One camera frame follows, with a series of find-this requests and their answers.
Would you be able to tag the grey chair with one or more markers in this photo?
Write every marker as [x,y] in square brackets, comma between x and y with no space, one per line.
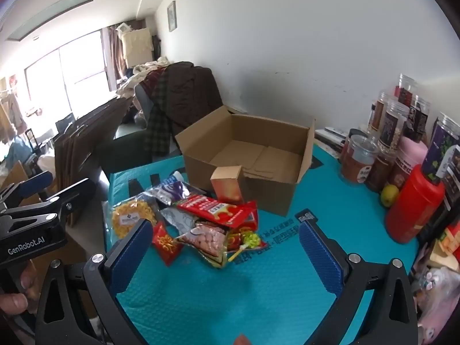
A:
[143,100]

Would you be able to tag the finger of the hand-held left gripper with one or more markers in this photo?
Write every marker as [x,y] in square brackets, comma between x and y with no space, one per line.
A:
[32,184]
[72,194]

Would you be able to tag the red bottle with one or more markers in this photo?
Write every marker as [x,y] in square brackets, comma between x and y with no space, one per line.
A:
[413,205]

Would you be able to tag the tall bean jar dark label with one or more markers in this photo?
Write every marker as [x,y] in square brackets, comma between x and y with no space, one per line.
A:
[391,129]

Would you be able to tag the dark brown filled jar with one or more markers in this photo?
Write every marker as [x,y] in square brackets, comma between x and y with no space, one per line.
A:
[381,172]

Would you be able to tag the teal bubble mat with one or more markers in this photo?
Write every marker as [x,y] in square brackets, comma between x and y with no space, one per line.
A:
[251,294]

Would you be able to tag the pile of light clothes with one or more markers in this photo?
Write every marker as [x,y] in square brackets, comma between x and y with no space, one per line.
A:
[143,72]

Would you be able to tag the pink bottle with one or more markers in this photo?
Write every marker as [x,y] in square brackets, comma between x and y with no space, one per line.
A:
[409,154]

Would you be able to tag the yellow-green fruit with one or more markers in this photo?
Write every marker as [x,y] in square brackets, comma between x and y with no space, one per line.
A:
[390,196]

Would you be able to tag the clear peanut snack packet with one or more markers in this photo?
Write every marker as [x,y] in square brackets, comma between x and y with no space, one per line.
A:
[206,239]

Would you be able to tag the tall jar dark red label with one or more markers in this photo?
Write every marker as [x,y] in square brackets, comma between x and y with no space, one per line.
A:
[406,90]

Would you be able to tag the red gold-print snack packet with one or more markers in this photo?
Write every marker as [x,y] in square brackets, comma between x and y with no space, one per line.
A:
[166,242]

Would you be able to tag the pink plastic bag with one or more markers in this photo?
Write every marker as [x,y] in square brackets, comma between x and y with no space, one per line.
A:
[438,302]

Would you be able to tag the tall brown filled jar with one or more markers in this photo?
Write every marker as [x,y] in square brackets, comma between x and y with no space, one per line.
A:
[379,115]

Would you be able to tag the small gold carton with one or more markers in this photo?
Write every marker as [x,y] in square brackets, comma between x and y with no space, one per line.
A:
[226,187]

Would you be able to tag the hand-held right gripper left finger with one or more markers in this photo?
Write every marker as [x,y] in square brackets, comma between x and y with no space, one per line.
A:
[131,258]

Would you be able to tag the hanging garments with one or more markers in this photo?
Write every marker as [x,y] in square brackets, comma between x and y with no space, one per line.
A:
[12,111]

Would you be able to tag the cream hanging blanket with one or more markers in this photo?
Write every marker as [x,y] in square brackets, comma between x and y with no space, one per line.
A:
[136,46]

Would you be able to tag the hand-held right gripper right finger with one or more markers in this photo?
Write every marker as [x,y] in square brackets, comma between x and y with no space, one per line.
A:
[320,262]

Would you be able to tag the brown carton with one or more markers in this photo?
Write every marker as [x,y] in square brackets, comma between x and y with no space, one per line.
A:
[16,172]

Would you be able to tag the tall clear jar black label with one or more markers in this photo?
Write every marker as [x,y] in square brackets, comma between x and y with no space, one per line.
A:
[418,118]

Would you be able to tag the green lollipop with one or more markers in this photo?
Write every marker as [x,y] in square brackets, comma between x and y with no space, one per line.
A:
[249,240]

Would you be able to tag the window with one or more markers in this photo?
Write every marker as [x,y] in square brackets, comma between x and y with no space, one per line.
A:
[72,72]

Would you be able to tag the jar with purple label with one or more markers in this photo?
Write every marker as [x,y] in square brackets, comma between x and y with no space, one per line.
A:
[440,147]

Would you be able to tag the framed wall picture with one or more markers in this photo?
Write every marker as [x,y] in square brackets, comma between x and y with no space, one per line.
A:
[172,16]

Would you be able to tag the cardboard box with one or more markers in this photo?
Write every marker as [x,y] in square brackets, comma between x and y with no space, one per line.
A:
[273,194]

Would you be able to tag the stack of flat cardboard sheets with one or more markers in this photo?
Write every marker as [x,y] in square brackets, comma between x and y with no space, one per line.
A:
[86,143]

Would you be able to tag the person's left hand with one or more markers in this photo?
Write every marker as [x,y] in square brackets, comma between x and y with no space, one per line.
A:
[14,300]

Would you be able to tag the purple white snack packet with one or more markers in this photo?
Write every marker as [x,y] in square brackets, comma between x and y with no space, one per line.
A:
[172,188]

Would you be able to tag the red white-label snack packet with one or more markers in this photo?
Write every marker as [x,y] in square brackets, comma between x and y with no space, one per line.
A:
[215,210]

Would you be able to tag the cream orange carton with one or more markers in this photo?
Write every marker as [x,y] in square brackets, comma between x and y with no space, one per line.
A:
[447,246]

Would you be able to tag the brown curtain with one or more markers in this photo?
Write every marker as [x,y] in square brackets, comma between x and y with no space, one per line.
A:
[111,57]

